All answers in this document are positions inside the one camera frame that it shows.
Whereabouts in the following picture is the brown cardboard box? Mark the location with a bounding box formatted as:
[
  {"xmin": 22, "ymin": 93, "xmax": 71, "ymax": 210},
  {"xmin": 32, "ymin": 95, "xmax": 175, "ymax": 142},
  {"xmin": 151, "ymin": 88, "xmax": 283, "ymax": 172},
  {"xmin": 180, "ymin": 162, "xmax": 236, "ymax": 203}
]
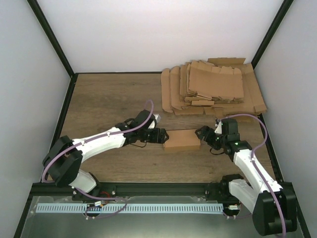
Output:
[{"xmin": 164, "ymin": 129, "xmax": 201, "ymax": 152}]

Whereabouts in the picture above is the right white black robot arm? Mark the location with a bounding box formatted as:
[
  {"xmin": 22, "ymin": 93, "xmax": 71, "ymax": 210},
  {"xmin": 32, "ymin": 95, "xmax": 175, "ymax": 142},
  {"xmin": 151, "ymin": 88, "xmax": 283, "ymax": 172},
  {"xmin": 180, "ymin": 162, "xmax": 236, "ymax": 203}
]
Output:
[{"xmin": 195, "ymin": 117, "xmax": 297, "ymax": 237}]

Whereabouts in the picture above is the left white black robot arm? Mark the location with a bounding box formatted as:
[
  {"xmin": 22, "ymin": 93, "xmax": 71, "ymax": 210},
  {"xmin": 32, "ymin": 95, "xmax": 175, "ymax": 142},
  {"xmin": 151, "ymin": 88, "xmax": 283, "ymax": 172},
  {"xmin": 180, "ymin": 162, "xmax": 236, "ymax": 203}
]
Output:
[{"xmin": 43, "ymin": 110, "xmax": 169, "ymax": 200}]

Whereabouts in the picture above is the stack of flat cardboard blanks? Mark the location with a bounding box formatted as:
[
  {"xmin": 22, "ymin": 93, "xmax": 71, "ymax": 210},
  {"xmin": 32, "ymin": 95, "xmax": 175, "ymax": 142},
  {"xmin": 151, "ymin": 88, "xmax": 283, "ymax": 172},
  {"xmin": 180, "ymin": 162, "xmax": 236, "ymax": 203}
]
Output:
[{"xmin": 160, "ymin": 58, "xmax": 267, "ymax": 118}]

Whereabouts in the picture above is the clear plastic sheet cover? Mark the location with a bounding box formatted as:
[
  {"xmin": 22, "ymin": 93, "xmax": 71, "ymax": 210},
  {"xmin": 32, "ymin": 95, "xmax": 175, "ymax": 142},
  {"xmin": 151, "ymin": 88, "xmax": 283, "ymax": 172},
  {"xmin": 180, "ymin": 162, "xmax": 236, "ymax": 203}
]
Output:
[{"xmin": 15, "ymin": 196, "xmax": 259, "ymax": 238}]

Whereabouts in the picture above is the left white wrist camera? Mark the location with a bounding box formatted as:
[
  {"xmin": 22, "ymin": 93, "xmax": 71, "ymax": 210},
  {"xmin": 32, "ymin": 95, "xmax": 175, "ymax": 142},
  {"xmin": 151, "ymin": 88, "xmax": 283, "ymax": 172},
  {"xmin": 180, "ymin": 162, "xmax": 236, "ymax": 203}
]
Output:
[{"xmin": 148, "ymin": 114, "xmax": 161, "ymax": 129}]

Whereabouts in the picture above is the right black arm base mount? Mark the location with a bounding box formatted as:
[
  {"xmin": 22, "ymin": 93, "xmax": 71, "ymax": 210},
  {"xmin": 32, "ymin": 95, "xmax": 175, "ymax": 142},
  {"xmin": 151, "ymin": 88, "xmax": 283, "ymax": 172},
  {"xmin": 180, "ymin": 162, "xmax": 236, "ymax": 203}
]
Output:
[{"xmin": 204, "ymin": 182, "xmax": 239, "ymax": 203}]

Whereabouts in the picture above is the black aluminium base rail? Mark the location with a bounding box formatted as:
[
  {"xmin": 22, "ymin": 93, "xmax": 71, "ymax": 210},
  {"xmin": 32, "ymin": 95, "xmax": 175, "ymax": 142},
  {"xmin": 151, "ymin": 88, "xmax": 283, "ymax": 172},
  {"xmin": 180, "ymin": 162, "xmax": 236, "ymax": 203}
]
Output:
[{"xmin": 32, "ymin": 182, "xmax": 293, "ymax": 199}]

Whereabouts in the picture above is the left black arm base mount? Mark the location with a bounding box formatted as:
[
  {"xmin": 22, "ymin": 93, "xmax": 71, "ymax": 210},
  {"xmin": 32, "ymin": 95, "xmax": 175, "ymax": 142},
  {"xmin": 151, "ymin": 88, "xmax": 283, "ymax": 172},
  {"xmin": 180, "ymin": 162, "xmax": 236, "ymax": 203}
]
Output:
[{"xmin": 72, "ymin": 188, "xmax": 118, "ymax": 201}]

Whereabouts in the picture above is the light blue slotted cable duct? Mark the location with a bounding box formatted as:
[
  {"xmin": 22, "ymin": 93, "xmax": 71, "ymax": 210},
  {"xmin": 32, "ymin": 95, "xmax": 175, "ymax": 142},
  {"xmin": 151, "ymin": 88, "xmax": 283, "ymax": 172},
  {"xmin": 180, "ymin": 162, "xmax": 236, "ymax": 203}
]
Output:
[{"xmin": 35, "ymin": 203, "xmax": 223, "ymax": 215}]

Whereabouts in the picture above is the black frame post right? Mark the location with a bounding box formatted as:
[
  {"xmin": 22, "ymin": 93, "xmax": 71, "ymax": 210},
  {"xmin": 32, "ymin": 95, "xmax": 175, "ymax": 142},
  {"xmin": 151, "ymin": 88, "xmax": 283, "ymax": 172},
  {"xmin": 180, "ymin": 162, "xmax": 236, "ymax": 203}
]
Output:
[{"xmin": 251, "ymin": 0, "xmax": 294, "ymax": 69}]

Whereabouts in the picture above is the black frame post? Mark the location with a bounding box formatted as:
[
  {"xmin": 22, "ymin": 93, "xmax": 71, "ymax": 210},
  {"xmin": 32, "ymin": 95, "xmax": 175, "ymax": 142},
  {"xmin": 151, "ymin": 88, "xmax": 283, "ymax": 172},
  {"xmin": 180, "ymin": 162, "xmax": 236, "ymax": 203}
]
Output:
[
  {"xmin": 27, "ymin": 0, "xmax": 75, "ymax": 78},
  {"xmin": 251, "ymin": 0, "xmax": 294, "ymax": 69}
]

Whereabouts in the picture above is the black frame post left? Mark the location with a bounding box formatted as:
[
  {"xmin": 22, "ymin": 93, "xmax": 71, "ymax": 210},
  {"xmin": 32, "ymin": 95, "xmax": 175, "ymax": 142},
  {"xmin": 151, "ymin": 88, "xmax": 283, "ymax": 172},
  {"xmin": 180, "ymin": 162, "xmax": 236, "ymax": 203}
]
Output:
[{"xmin": 27, "ymin": 0, "xmax": 75, "ymax": 78}]

